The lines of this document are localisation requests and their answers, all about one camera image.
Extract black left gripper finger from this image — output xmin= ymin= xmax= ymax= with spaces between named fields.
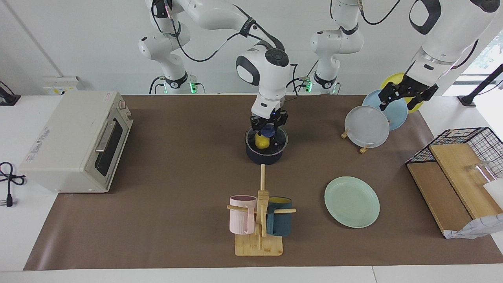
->
xmin=407 ymin=85 xmax=439 ymax=110
xmin=379 ymin=77 xmax=411 ymax=111

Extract yellow potato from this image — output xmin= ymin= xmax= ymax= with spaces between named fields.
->
xmin=254 ymin=132 xmax=271 ymax=149

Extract glass lid with purple knob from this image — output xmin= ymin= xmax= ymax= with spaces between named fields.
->
xmin=245 ymin=124 xmax=288 ymax=155

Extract yellow plate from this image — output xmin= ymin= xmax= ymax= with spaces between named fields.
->
xmin=380 ymin=73 xmax=426 ymax=114

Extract light blue plate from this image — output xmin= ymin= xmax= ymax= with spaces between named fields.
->
xmin=362 ymin=89 xmax=409 ymax=131

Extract grey plate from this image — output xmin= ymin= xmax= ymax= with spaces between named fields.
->
xmin=345 ymin=105 xmax=390 ymax=149

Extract wooden plate rack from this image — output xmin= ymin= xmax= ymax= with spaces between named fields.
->
xmin=341 ymin=128 xmax=372 ymax=154

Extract pale green plate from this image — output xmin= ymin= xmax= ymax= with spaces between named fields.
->
xmin=324 ymin=176 xmax=380 ymax=228

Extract pink mug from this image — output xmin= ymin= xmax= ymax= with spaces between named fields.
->
xmin=229 ymin=195 xmax=258 ymax=235

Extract clear glass cup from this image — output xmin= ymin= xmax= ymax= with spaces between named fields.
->
xmin=466 ymin=160 xmax=501 ymax=187

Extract wooden shelf boards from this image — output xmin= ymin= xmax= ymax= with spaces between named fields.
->
xmin=407 ymin=143 xmax=503 ymax=236

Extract dark blue mug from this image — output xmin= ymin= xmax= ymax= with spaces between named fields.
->
xmin=266 ymin=197 xmax=293 ymax=237

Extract wooden mug tree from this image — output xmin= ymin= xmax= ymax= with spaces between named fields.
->
xmin=227 ymin=164 xmax=296 ymax=257

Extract brown table mat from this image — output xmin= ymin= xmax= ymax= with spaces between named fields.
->
xmin=24 ymin=94 xmax=503 ymax=271

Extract white crumpled cloth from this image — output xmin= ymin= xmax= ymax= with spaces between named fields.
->
xmin=444 ymin=213 xmax=503 ymax=239

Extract beige toaster oven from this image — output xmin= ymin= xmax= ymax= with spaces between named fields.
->
xmin=20 ymin=90 xmax=134 ymax=193

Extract black clamp base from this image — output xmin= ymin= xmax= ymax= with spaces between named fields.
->
xmin=0 ymin=81 xmax=21 ymax=106

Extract black pot with purple handle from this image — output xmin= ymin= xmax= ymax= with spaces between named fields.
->
xmin=244 ymin=126 xmax=289 ymax=165

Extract black wire basket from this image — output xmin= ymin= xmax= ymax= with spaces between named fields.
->
xmin=406 ymin=127 xmax=503 ymax=185

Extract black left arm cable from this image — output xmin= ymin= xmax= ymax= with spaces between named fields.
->
xmin=356 ymin=0 xmax=402 ymax=26

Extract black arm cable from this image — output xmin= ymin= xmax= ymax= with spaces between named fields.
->
xmin=151 ymin=0 xmax=285 ymax=63
xmin=356 ymin=0 xmax=402 ymax=26

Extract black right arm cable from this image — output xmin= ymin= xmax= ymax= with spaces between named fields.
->
xmin=151 ymin=0 xmax=285 ymax=63

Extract white wall socket box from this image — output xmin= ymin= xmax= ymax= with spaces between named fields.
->
xmin=42 ymin=76 xmax=86 ymax=96

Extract black power cord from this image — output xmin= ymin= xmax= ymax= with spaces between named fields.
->
xmin=0 ymin=162 xmax=26 ymax=208

